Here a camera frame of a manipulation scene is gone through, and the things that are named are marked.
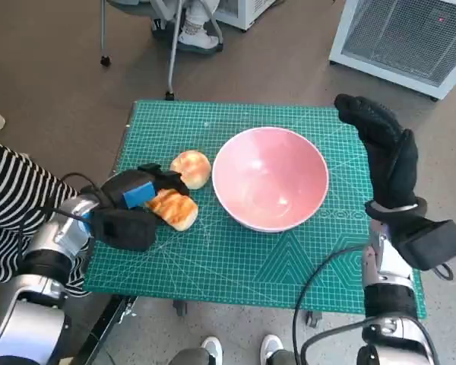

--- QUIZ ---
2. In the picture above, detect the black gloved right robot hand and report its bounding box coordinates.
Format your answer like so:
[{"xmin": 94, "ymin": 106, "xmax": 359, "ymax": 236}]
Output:
[{"xmin": 334, "ymin": 94, "xmax": 420, "ymax": 210}]

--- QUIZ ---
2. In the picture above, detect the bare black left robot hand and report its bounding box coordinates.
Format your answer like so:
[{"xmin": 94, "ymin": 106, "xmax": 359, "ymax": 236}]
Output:
[{"xmin": 98, "ymin": 162, "xmax": 191, "ymax": 210}]

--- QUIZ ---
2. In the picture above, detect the rectangular striped toy bread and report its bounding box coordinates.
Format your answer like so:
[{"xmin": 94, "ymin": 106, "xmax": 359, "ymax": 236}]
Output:
[{"xmin": 144, "ymin": 189, "xmax": 199, "ymax": 232}]

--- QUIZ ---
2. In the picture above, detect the round toy bread bun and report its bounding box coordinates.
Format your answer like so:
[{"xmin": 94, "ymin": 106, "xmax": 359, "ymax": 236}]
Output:
[{"xmin": 169, "ymin": 150, "xmax": 213, "ymax": 190}]

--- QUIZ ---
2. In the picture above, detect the pink bowl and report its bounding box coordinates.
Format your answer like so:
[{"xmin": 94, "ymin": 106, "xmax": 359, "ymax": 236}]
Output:
[{"xmin": 211, "ymin": 127, "xmax": 330, "ymax": 233}]

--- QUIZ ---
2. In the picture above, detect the person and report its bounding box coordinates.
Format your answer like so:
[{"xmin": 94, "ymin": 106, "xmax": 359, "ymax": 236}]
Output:
[{"xmin": 0, "ymin": 113, "xmax": 96, "ymax": 297}]

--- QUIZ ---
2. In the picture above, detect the green cutting mat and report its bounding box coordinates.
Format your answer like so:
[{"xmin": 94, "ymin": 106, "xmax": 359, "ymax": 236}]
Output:
[{"xmin": 82, "ymin": 99, "xmax": 428, "ymax": 319}]

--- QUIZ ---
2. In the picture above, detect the large white grille appliance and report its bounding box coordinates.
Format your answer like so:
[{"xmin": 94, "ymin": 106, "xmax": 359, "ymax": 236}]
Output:
[{"xmin": 328, "ymin": 0, "xmax": 456, "ymax": 100}]

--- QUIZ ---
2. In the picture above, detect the person's foot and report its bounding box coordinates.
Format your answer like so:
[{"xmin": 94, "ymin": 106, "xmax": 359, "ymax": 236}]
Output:
[{"xmin": 177, "ymin": 0, "xmax": 224, "ymax": 53}]

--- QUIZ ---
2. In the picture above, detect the small white appliance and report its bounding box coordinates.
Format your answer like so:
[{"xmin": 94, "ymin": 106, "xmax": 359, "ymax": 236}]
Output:
[{"xmin": 212, "ymin": 0, "xmax": 278, "ymax": 31}]

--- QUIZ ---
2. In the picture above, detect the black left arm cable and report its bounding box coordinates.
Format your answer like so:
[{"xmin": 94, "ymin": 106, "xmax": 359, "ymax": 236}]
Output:
[{"xmin": 45, "ymin": 173, "xmax": 109, "ymax": 224}]

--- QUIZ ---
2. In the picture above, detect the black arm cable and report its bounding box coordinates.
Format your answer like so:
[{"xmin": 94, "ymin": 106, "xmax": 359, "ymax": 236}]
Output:
[
  {"xmin": 299, "ymin": 317, "xmax": 368, "ymax": 362},
  {"xmin": 293, "ymin": 245, "xmax": 366, "ymax": 365},
  {"xmin": 45, "ymin": 173, "xmax": 109, "ymax": 224}
]

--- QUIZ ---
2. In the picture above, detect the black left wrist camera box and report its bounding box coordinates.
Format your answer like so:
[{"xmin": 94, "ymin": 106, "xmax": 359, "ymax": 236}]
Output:
[{"xmin": 90, "ymin": 207, "xmax": 157, "ymax": 252}]

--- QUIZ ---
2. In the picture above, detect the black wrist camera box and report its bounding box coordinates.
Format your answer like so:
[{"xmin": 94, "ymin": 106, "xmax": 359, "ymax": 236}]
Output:
[
  {"xmin": 90, "ymin": 207, "xmax": 157, "ymax": 252},
  {"xmin": 397, "ymin": 219, "xmax": 456, "ymax": 271}
]

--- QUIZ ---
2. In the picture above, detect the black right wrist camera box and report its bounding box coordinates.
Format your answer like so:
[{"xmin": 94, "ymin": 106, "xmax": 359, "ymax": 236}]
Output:
[{"xmin": 397, "ymin": 219, "xmax": 456, "ymax": 271}]

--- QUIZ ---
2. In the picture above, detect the black table frame bar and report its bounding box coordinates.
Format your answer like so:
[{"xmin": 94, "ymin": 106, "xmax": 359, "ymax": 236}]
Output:
[{"xmin": 74, "ymin": 294, "xmax": 140, "ymax": 365}]

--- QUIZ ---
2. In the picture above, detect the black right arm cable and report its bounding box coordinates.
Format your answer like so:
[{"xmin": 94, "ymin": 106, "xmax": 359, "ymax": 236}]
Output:
[
  {"xmin": 293, "ymin": 245, "xmax": 366, "ymax": 365},
  {"xmin": 299, "ymin": 317, "xmax": 368, "ymax": 362}
]

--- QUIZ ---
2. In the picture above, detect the metal frame chair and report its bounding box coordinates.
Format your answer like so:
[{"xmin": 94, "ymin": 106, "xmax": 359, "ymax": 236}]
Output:
[{"xmin": 100, "ymin": 0, "xmax": 224, "ymax": 102}]

